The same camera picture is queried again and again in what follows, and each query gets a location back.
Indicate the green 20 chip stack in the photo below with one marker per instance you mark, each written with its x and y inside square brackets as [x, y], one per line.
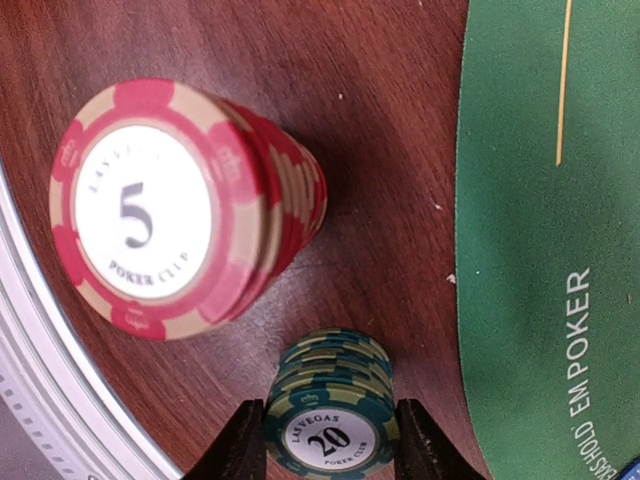
[330, 412]

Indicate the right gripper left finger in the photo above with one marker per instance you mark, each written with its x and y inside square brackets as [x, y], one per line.
[238, 451]

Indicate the blue small blind button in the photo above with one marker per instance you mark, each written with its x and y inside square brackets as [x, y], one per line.
[631, 471]

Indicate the round green poker mat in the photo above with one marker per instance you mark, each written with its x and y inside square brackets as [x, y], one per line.
[547, 236]

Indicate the red 5 chip stack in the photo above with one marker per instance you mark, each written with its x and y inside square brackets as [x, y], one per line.
[173, 210]

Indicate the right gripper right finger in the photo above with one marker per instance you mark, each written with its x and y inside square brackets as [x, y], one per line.
[424, 452]

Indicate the front aluminium rail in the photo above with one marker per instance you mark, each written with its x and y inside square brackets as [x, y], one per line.
[50, 382]

